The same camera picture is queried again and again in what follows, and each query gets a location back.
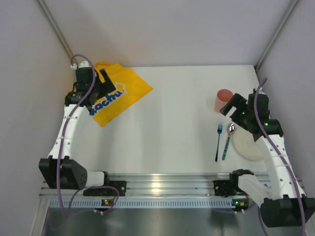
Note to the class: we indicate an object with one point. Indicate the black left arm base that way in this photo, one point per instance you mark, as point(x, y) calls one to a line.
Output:
point(110, 188)

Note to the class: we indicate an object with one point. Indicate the aluminium mounting rail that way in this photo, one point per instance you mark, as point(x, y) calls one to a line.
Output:
point(166, 185)

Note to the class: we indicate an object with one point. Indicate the pink plastic cup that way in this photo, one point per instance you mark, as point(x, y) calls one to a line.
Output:
point(222, 98)

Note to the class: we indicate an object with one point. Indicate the yellow Pikachu placemat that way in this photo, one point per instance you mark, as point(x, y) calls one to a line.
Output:
point(129, 89)

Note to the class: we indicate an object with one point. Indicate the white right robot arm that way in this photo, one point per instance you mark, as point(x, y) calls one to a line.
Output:
point(285, 203)

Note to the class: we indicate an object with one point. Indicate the spoon with teal handle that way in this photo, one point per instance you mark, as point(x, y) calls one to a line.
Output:
point(230, 130)

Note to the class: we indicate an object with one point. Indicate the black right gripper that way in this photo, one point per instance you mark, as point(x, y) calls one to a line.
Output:
point(237, 111)

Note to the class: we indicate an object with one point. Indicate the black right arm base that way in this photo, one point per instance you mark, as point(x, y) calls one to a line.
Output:
point(223, 188)

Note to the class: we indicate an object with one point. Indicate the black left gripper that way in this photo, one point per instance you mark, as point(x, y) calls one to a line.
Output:
point(99, 85)

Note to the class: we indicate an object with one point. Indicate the perforated metal cable tray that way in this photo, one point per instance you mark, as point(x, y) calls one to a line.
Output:
point(161, 203)

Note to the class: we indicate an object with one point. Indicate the cream round plate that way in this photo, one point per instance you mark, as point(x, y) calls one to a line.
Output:
point(244, 143)

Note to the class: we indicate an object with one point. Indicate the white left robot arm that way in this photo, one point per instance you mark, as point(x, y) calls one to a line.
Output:
point(62, 169)

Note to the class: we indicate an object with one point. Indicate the blue metal fork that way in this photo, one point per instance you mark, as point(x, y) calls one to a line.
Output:
point(219, 131)

